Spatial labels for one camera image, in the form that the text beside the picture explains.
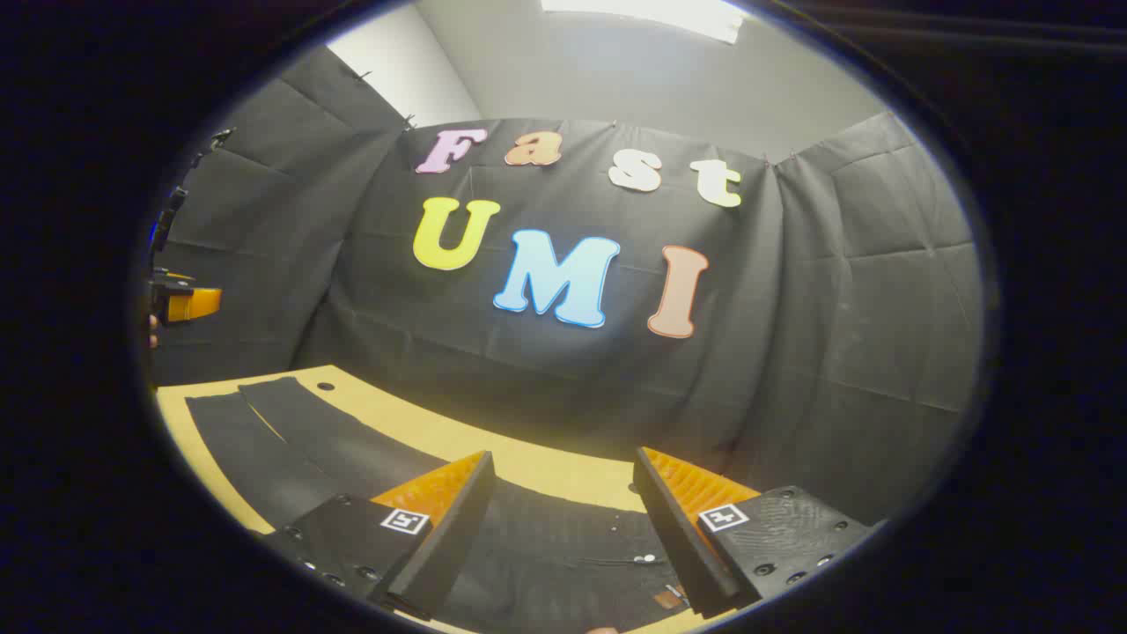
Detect dark grey jeans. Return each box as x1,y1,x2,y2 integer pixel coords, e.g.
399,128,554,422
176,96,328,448
183,376,705,634

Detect black backdrop cloth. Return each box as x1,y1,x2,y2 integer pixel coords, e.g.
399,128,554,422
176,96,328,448
145,44,983,529

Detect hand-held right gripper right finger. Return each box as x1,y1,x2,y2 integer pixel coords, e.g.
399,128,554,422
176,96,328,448
631,446,883,619

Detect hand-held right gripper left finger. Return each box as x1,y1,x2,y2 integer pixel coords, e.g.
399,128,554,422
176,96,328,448
260,450,497,623

